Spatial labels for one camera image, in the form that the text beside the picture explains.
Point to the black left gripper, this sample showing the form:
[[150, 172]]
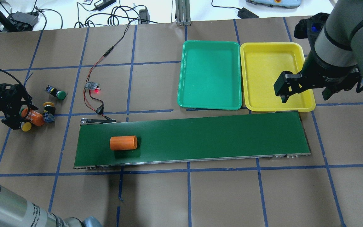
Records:
[[2, 100]]

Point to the plain orange cylinder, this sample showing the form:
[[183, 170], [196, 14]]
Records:
[[119, 143]]

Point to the green conveyor belt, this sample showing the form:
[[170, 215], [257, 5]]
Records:
[[193, 139]]

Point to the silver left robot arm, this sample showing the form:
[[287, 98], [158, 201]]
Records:
[[12, 98]]

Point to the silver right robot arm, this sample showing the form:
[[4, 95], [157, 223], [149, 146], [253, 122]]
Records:
[[335, 62]]

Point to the green push button switch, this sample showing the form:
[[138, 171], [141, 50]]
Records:
[[58, 94]]

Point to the orange cylinder marked 4680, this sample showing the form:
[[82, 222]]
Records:
[[32, 116]]

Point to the black power adapter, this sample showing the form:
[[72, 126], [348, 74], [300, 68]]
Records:
[[244, 13]]

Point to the yellow plastic tray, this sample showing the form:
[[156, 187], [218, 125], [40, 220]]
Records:
[[261, 64]]

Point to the black sensor circuit board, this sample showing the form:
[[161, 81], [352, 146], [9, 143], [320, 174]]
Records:
[[92, 86]]

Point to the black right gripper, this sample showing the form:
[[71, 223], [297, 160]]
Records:
[[323, 74]]

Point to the aluminium frame post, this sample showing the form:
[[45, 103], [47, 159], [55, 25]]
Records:
[[183, 13]]

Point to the yellow push button switch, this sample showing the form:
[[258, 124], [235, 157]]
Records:
[[49, 112]]

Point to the green plastic tray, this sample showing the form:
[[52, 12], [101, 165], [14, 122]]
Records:
[[210, 75]]

